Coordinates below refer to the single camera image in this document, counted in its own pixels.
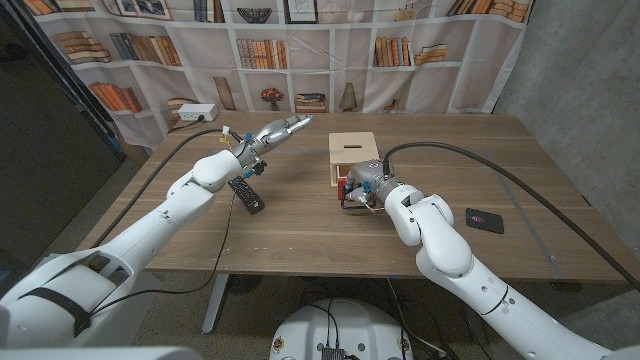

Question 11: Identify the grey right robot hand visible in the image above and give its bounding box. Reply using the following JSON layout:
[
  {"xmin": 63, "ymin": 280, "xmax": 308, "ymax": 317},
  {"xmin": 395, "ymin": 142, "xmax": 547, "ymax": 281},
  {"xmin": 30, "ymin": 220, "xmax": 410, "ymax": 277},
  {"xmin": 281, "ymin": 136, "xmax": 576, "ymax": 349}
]
[{"xmin": 342, "ymin": 159, "xmax": 401, "ymax": 214}]

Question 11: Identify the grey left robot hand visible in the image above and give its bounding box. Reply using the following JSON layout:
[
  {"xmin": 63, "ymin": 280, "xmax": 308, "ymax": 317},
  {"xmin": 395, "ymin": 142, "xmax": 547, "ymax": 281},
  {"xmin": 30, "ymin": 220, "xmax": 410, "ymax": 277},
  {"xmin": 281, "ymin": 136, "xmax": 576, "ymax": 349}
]
[{"xmin": 232, "ymin": 114, "xmax": 315, "ymax": 169}]

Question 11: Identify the red drawer with black handle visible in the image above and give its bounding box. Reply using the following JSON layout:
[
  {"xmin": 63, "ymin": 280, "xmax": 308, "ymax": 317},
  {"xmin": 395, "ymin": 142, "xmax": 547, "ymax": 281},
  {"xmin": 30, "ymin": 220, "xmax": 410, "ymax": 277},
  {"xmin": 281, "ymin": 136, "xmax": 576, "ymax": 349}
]
[{"xmin": 337, "ymin": 177, "xmax": 381, "ymax": 214}]

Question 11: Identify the light wooden box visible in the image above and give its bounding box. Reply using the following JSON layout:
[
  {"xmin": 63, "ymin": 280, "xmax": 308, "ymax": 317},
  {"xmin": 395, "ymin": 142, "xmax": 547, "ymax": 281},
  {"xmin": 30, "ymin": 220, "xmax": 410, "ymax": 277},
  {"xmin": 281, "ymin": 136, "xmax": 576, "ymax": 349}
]
[{"xmin": 328, "ymin": 131, "xmax": 380, "ymax": 187}]

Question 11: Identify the black TV remote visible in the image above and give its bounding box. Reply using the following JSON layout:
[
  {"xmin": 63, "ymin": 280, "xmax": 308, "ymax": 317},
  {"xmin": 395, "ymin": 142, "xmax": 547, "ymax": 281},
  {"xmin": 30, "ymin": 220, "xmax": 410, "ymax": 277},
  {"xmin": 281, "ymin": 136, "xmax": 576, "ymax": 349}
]
[{"xmin": 227, "ymin": 175, "xmax": 266, "ymax": 215}]

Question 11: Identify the black wallet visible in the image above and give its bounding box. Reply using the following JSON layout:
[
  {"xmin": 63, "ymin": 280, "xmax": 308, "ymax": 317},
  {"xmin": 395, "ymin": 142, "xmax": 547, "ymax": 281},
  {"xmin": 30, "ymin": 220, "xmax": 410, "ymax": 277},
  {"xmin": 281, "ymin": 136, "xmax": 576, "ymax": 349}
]
[{"xmin": 465, "ymin": 207, "xmax": 505, "ymax": 235}]

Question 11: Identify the white power strip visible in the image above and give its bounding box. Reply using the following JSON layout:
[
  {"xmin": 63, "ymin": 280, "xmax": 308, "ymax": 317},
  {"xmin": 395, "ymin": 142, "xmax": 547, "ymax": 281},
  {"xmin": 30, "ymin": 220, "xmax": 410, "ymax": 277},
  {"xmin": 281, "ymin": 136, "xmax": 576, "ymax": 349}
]
[{"xmin": 177, "ymin": 103, "xmax": 220, "ymax": 123}]

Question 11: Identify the printed bookshelf backdrop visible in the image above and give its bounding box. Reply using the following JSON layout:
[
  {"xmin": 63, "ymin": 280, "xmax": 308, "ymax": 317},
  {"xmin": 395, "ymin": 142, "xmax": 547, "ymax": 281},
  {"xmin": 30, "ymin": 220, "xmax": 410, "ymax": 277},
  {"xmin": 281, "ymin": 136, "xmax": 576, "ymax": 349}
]
[{"xmin": 19, "ymin": 0, "xmax": 531, "ymax": 151}]

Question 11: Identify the white robot torso base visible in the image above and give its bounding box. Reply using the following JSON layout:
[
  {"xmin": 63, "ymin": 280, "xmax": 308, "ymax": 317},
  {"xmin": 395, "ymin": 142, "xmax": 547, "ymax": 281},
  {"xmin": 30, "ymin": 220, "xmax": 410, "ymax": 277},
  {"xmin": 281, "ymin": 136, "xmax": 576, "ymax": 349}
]
[{"xmin": 268, "ymin": 298, "xmax": 415, "ymax": 360}]

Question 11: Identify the white table leg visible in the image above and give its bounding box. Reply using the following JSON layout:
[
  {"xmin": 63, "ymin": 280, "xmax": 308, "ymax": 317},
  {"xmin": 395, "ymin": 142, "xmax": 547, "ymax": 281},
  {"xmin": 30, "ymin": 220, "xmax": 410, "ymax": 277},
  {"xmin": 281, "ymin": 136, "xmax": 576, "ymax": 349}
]
[{"xmin": 202, "ymin": 273, "xmax": 231, "ymax": 335}]

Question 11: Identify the dark table leg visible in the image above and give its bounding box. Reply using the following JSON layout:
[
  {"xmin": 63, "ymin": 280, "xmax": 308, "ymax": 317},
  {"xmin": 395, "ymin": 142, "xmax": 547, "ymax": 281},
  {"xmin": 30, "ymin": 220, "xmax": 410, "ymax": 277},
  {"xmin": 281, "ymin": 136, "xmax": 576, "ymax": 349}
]
[{"xmin": 457, "ymin": 304, "xmax": 489, "ymax": 346}]

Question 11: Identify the black partition panel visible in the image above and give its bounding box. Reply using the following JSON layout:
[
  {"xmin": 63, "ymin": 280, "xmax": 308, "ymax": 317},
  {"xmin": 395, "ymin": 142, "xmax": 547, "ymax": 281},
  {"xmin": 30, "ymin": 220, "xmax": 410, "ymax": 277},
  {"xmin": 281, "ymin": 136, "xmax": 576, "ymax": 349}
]
[{"xmin": 0, "ymin": 0, "xmax": 126, "ymax": 296}]

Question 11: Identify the white robot chest cover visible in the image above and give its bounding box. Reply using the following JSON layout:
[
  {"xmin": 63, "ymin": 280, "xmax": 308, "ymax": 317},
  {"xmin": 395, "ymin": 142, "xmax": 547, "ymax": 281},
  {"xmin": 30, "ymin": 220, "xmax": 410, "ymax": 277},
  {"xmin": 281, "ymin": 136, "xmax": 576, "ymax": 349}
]
[{"xmin": 0, "ymin": 346, "xmax": 204, "ymax": 360}]

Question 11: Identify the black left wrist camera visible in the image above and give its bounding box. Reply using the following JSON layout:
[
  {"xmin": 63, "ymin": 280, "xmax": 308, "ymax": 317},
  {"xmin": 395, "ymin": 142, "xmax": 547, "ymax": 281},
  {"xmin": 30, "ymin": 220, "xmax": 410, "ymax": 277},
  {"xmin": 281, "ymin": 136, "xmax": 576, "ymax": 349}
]
[{"xmin": 243, "ymin": 159, "xmax": 268, "ymax": 180}]

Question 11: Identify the black power strip cord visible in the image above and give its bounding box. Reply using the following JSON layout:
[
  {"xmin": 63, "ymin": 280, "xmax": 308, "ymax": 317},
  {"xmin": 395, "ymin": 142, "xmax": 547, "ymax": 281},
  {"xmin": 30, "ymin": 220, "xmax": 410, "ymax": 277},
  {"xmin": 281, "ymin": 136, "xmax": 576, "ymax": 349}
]
[{"xmin": 167, "ymin": 115, "xmax": 206, "ymax": 135}]

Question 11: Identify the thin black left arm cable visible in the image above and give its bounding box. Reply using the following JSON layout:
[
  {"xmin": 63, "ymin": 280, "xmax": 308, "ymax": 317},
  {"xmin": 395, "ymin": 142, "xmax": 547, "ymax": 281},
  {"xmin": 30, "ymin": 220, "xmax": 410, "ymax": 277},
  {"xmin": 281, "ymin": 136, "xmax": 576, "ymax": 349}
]
[{"xmin": 87, "ymin": 192, "xmax": 236, "ymax": 319}]

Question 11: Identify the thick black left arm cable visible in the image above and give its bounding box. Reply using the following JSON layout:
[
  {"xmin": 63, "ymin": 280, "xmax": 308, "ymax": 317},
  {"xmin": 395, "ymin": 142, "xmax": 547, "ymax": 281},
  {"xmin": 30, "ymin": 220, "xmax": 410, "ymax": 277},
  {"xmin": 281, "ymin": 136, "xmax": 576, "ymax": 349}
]
[{"xmin": 89, "ymin": 128, "xmax": 244, "ymax": 249}]

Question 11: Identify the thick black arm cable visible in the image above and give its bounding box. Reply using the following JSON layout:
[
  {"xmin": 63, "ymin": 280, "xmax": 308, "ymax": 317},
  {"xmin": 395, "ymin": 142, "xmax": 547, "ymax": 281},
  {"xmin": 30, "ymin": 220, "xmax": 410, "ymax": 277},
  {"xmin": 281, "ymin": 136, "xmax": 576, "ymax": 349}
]
[
  {"xmin": 89, "ymin": 128, "xmax": 244, "ymax": 249},
  {"xmin": 382, "ymin": 141, "xmax": 640, "ymax": 294}
]

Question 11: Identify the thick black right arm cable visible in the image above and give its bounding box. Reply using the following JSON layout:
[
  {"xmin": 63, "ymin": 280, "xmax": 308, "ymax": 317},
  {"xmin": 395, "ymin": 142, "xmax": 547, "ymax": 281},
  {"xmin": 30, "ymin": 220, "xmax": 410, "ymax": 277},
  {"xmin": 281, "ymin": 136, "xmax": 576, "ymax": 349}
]
[{"xmin": 382, "ymin": 141, "xmax": 640, "ymax": 294}]

